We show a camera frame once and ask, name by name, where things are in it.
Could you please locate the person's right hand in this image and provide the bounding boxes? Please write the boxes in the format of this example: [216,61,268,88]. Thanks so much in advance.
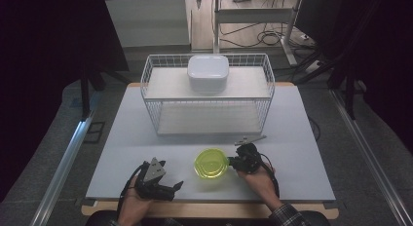
[236,165,284,213]

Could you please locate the dark curtain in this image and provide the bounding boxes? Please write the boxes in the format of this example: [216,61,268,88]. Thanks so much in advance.
[337,0,413,156]
[0,0,131,203]

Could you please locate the white wire rack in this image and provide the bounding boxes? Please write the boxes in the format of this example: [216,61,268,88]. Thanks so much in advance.
[139,53,277,136]

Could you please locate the aluminium rail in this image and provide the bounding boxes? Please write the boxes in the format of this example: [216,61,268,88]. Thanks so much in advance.
[328,89,413,226]
[29,92,100,226]

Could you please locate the black metal stand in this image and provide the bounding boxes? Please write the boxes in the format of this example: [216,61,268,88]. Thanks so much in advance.
[291,40,368,121]
[79,61,132,122]

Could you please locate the white desk frame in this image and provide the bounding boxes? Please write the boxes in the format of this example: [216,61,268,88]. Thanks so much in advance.
[212,0,304,66]

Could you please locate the person's left hand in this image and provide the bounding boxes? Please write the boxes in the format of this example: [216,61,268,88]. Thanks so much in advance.
[116,175,154,226]

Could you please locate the black floor cables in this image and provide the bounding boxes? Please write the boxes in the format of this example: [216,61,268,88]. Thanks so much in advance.
[218,21,315,51]

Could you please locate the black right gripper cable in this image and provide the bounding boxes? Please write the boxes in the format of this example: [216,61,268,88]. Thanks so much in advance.
[257,152,282,199]

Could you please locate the white power strip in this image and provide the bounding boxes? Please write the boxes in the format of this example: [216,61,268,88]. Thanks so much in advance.
[304,59,326,75]

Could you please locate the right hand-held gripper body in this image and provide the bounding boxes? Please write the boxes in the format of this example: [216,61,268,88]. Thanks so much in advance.
[233,134,268,175]

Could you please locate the person's dark clothing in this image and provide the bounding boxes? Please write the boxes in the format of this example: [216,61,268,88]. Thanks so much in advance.
[85,209,332,226]

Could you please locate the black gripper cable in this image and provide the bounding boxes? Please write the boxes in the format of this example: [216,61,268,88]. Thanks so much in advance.
[116,163,146,222]
[257,152,282,199]

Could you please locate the thin black cable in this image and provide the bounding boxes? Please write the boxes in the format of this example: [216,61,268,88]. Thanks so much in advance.
[307,116,322,142]

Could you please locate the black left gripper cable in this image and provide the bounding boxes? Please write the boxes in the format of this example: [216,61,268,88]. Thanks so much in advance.
[116,163,146,222]

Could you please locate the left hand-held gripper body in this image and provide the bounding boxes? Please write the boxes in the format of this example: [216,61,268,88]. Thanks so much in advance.
[133,156,176,202]

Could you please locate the yellow-green translucent bowl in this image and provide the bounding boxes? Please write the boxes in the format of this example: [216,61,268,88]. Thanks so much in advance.
[193,148,231,180]

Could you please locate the white square bowl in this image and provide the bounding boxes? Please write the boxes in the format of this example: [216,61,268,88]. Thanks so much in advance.
[186,55,230,94]

